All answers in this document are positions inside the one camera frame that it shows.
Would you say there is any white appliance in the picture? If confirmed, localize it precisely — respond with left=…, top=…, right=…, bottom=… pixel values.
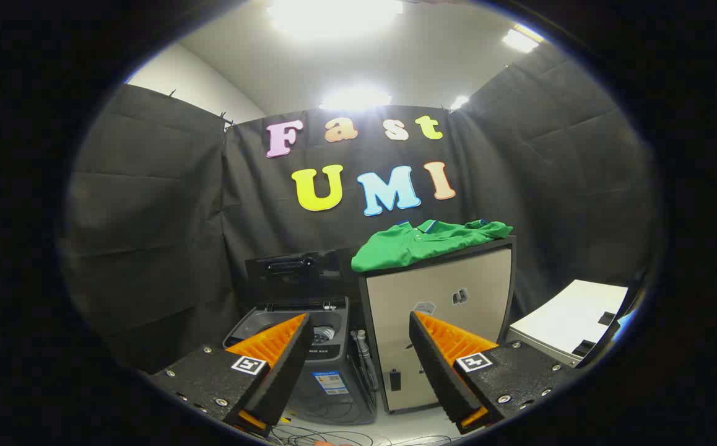
left=507, top=279, right=629, bottom=367

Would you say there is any bundle of floor cables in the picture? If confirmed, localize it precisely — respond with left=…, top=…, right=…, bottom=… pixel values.
left=269, top=423, right=453, bottom=446

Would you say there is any green polo shirt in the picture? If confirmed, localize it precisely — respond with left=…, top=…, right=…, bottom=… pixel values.
left=351, top=219, right=514, bottom=273

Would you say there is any grey hose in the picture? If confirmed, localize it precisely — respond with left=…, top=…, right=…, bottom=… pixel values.
left=350, top=329, right=380, bottom=392

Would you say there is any grey washing machine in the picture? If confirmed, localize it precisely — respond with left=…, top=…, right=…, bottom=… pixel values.
left=222, top=296, right=378, bottom=427

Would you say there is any beige cabinet with black frame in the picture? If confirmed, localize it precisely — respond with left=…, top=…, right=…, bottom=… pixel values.
left=358, top=235, right=517, bottom=414

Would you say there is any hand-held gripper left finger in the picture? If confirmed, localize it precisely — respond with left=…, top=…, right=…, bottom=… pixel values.
left=148, top=313, right=313, bottom=435

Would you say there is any ceiling light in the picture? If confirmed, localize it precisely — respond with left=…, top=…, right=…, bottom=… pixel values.
left=501, top=25, right=545, bottom=54
left=266, top=0, right=406, bottom=39

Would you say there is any black backdrop cloth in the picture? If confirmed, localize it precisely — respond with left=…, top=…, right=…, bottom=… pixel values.
left=61, top=40, right=663, bottom=375

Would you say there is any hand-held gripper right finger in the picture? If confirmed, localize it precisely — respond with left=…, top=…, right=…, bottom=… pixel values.
left=409, top=311, right=582, bottom=435

